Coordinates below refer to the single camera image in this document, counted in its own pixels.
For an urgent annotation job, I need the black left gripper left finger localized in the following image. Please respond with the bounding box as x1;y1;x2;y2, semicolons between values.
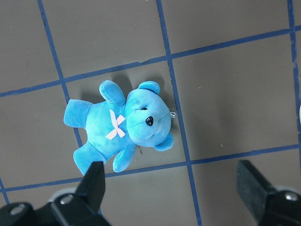
51;161;106;226

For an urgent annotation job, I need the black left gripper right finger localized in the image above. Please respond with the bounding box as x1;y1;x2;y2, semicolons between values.
236;160;301;226

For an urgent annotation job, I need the cream white trash can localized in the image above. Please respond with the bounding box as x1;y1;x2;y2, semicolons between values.
299;105;301;125

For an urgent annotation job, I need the blue teddy bear plush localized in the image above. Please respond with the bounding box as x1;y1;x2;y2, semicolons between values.
63;81;174;175

